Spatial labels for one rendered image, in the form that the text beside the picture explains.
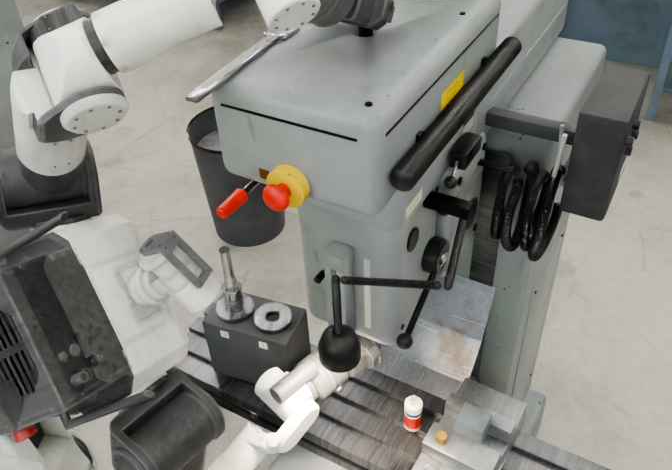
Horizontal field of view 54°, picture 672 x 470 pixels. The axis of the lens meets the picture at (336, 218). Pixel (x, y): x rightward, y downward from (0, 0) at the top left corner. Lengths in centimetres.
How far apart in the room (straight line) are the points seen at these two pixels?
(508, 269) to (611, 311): 171
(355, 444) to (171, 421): 63
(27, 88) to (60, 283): 27
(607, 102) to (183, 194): 309
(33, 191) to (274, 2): 48
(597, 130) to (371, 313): 50
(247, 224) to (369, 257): 233
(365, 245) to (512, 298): 68
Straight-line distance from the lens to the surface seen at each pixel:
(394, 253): 110
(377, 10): 93
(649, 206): 401
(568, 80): 164
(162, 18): 78
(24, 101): 86
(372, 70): 90
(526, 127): 132
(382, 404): 164
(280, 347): 154
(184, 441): 105
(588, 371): 305
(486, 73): 109
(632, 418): 296
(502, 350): 185
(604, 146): 120
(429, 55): 95
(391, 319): 121
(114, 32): 78
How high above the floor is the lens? 229
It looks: 39 degrees down
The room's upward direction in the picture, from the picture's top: 3 degrees counter-clockwise
